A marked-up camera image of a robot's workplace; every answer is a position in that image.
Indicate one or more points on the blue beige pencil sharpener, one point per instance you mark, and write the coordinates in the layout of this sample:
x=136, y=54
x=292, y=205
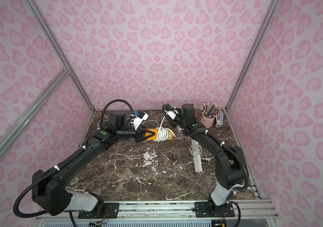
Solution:
x=219, y=120

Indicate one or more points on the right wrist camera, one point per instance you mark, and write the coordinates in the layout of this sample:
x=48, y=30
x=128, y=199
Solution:
x=172, y=112

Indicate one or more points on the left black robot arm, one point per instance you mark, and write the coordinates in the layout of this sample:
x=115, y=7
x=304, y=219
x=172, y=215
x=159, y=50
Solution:
x=48, y=188

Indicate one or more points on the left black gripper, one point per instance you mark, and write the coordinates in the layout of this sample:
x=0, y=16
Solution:
x=138, y=135

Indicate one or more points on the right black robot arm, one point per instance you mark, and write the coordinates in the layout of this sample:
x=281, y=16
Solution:
x=230, y=166

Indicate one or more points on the bundle of pencils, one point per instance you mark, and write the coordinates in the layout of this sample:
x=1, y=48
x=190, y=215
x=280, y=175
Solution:
x=210, y=110

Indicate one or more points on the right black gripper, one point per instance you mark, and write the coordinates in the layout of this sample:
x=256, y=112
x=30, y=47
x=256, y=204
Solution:
x=171, y=118

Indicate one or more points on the pink pencil cup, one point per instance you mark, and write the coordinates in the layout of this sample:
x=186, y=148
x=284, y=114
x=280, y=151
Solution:
x=207, y=121

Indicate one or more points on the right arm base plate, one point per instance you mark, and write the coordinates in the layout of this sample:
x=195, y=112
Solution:
x=206, y=209

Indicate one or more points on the white power strip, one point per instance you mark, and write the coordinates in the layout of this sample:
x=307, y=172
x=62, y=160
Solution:
x=196, y=152

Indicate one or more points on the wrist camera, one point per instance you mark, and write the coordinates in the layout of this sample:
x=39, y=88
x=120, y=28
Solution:
x=138, y=118
x=172, y=112

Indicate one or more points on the aluminium front rail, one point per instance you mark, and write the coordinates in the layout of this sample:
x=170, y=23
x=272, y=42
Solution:
x=183, y=210

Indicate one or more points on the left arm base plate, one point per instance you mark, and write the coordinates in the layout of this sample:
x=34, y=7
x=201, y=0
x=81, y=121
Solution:
x=102, y=210

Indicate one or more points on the orange power strip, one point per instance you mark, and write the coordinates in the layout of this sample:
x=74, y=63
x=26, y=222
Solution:
x=161, y=134

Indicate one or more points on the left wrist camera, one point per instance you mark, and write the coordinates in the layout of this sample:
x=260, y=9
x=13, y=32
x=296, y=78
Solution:
x=138, y=118

